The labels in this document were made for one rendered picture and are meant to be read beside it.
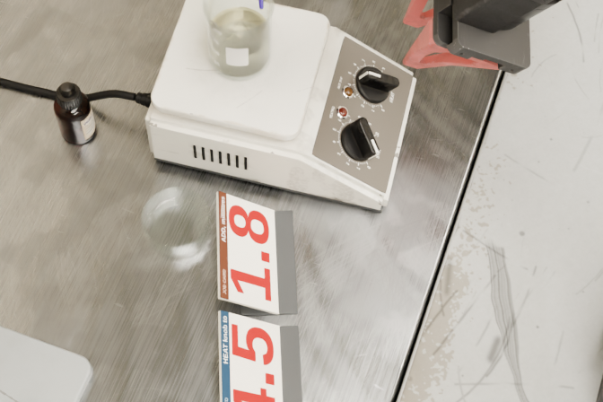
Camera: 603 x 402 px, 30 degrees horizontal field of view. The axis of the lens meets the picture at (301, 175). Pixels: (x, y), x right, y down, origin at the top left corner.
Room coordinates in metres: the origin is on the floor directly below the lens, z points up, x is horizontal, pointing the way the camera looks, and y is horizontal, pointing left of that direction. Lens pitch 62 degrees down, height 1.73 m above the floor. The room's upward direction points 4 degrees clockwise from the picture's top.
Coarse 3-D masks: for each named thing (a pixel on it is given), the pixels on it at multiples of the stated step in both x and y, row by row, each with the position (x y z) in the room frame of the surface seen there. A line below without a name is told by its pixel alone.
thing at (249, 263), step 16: (240, 208) 0.40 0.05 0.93; (256, 208) 0.40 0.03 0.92; (240, 224) 0.38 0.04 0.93; (256, 224) 0.39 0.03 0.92; (240, 240) 0.37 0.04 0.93; (256, 240) 0.38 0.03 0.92; (240, 256) 0.36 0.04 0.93; (256, 256) 0.36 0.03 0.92; (240, 272) 0.34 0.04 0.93; (256, 272) 0.35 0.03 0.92; (240, 288) 0.33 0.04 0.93; (256, 288) 0.33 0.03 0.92; (272, 288) 0.34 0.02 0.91; (272, 304) 0.33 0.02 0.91
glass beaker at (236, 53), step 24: (216, 0) 0.52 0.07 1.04; (240, 0) 0.53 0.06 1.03; (264, 0) 0.52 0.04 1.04; (216, 24) 0.48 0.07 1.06; (240, 24) 0.48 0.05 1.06; (264, 24) 0.49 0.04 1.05; (216, 48) 0.48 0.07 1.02; (240, 48) 0.48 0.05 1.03; (264, 48) 0.49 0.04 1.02; (216, 72) 0.48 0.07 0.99; (240, 72) 0.48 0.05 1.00
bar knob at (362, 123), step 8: (360, 120) 0.46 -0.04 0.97; (344, 128) 0.46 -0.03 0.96; (352, 128) 0.46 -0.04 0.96; (360, 128) 0.46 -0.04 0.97; (368, 128) 0.46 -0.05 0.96; (344, 136) 0.45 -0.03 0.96; (352, 136) 0.46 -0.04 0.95; (360, 136) 0.45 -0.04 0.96; (368, 136) 0.45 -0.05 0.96; (344, 144) 0.45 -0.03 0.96; (352, 144) 0.45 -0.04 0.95; (360, 144) 0.45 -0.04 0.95; (368, 144) 0.45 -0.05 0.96; (376, 144) 0.45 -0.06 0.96; (352, 152) 0.44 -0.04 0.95; (360, 152) 0.44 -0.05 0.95; (368, 152) 0.44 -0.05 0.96; (376, 152) 0.44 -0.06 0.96; (360, 160) 0.44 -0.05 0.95
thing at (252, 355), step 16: (240, 320) 0.30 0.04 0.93; (240, 336) 0.29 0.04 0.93; (256, 336) 0.30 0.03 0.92; (272, 336) 0.30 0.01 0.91; (240, 352) 0.28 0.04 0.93; (256, 352) 0.28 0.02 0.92; (272, 352) 0.29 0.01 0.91; (240, 368) 0.27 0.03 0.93; (256, 368) 0.27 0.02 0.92; (272, 368) 0.27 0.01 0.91; (240, 384) 0.25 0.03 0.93; (256, 384) 0.26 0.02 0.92; (272, 384) 0.26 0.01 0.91; (240, 400) 0.24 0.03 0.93; (256, 400) 0.25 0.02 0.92; (272, 400) 0.25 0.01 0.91
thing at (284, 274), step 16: (272, 224) 0.40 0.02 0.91; (288, 224) 0.40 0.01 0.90; (272, 240) 0.38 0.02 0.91; (288, 240) 0.38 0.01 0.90; (272, 256) 0.37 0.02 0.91; (288, 256) 0.37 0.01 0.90; (272, 272) 0.35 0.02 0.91; (288, 272) 0.36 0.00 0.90; (288, 288) 0.34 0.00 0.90; (240, 304) 0.32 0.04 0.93; (256, 304) 0.32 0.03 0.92; (288, 304) 0.33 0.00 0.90
